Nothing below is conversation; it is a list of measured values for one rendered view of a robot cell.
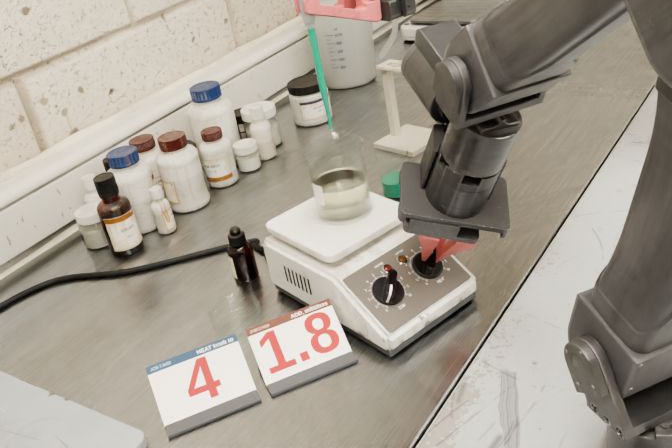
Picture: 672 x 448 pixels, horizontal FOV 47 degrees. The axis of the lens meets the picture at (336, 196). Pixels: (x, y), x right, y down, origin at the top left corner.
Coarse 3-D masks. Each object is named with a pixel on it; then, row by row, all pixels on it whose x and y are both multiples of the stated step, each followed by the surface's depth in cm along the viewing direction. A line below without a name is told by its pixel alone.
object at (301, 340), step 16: (304, 320) 76; (320, 320) 77; (256, 336) 75; (272, 336) 75; (288, 336) 75; (304, 336) 76; (320, 336) 76; (336, 336) 76; (272, 352) 75; (288, 352) 75; (304, 352) 75; (320, 352) 75; (272, 368) 74; (288, 368) 74
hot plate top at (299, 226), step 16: (304, 208) 86; (384, 208) 83; (272, 224) 84; (288, 224) 83; (304, 224) 83; (320, 224) 82; (352, 224) 81; (368, 224) 80; (384, 224) 80; (288, 240) 81; (304, 240) 80; (320, 240) 79; (336, 240) 78; (352, 240) 78; (368, 240) 78; (320, 256) 77; (336, 256) 76
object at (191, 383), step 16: (208, 352) 74; (224, 352) 74; (176, 368) 73; (192, 368) 73; (208, 368) 73; (224, 368) 73; (240, 368) 74; (160, 384) 72; (176, 384) 72; (192, 384) 72; (208, 384) 73; (224, 384) 73; (240, 384) 73; (160, 400) 71; (176, 400) 72; (192, 400) 72; (208, 400) 72
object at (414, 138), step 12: (396, 60) 115; (384, 72) 115; (384, 84) 116; (396, 108) 118; (396, 120) 118; (396, 132) 119; (408, 132) 120; (420, 132) 119; (384, 144) 117; (396, 144) 116; (408, 144) 116; (420, 144) 115
